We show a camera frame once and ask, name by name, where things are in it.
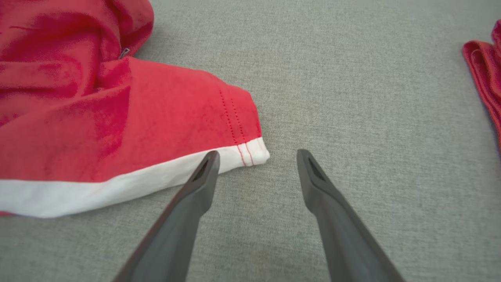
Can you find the red white shorts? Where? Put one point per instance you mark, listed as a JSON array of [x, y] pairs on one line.
[[117, 117]]

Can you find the grey fabric sofa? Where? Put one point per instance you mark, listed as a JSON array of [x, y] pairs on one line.
[[332, 78]]

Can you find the red basketball jersey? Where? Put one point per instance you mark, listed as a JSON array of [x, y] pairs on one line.
[[487, 70]]

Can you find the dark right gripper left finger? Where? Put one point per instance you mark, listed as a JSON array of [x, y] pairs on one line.
[[180, 227]]

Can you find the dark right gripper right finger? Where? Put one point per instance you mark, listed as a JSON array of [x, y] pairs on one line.
[[340, 235]]

